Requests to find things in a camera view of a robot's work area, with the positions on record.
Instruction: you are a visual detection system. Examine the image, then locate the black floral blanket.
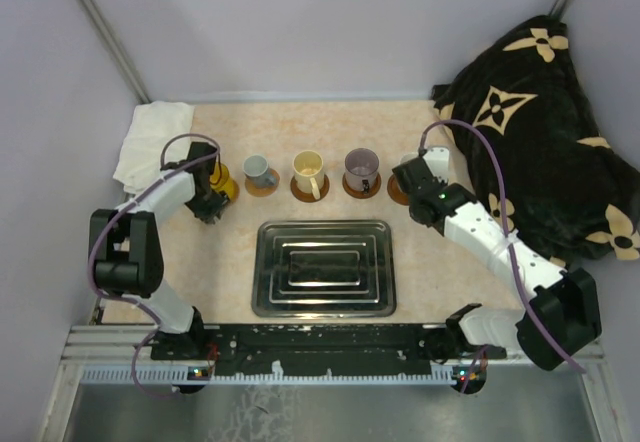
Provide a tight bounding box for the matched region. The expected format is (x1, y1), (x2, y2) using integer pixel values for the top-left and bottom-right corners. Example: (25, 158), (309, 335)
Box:
(431, 15), (639, 266)

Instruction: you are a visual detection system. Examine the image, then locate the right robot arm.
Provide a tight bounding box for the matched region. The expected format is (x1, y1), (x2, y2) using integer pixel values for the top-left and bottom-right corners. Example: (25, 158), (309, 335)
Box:
(392, 147), (602, 371)

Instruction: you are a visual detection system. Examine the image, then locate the wooden coaster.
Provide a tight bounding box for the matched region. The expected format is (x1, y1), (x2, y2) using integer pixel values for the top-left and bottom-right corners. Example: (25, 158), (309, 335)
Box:
(342, 175), (382, 199)
(290, 175), (330, 203)
(387, 174), (409, 206)

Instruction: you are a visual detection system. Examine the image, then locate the woven coaster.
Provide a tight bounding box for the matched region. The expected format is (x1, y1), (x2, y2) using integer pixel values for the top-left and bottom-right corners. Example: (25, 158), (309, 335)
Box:
(244, 168), (280, 198)

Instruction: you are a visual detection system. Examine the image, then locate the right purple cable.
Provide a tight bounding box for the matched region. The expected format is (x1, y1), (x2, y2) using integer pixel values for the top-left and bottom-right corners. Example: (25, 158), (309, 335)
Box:
(418, 119), (587, 396)

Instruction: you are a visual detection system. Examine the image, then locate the purple cable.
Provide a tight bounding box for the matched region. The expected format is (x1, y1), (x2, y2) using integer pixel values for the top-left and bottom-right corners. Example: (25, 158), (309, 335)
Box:
(87, 133), (222, 401)
(418, 119), (587, 396)

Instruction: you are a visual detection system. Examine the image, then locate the cream mug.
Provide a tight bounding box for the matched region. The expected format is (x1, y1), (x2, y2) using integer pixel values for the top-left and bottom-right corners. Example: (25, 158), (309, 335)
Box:
(293, 150), (325, 200)

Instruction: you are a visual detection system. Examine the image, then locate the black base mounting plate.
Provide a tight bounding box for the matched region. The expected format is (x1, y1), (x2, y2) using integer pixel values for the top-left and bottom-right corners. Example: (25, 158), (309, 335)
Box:
(150, 324), (477, 377)

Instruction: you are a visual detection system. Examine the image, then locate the white and blue cup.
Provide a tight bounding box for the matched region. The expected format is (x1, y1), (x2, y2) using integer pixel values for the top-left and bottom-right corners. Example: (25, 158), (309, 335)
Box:
(400, 152), (418, 164)

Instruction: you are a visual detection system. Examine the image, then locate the steel tray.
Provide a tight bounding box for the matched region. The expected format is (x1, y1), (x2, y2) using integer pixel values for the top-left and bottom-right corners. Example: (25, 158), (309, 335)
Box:
(252, 219), (397, 319)

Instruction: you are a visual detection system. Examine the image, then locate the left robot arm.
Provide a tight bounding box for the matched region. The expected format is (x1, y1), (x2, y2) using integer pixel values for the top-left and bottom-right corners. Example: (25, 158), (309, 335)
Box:
(87, 134), (231, 360)

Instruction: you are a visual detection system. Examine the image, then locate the white folded cloth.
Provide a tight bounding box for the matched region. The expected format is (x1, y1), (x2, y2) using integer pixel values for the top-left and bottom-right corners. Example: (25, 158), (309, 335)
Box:
(113, 101), (195, 194)

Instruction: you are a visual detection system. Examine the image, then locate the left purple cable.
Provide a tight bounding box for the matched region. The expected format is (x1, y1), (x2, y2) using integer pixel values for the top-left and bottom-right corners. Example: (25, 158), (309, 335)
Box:
(87, 133), (222, 401)

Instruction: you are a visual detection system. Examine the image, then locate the yellow cup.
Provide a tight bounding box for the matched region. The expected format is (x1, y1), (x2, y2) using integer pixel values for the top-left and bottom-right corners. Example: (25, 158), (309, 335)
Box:
(209, 163), (239, 202)

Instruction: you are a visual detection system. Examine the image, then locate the purple glass mug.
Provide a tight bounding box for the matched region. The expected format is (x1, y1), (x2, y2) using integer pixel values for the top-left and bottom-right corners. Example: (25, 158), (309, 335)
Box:
(344, 148), (379, 197)

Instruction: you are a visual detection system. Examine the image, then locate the small clear grey cup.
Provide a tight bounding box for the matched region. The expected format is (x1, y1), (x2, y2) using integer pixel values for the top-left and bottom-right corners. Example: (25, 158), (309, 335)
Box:
(243, 154), (277, 189)

